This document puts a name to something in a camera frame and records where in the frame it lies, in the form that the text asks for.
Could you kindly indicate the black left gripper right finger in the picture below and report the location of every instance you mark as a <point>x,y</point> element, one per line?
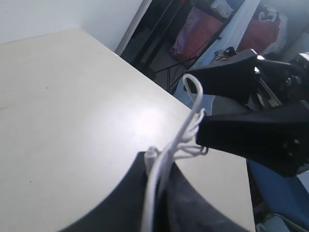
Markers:
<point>182,209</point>

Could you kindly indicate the pink plastic bag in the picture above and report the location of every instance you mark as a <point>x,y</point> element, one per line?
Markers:
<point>195,34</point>

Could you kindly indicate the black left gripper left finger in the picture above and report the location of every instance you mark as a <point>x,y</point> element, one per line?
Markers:
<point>121,211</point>

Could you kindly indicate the red plastic bag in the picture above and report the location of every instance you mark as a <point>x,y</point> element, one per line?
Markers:
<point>261,32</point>

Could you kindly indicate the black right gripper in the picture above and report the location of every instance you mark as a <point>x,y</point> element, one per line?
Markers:
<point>277,138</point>

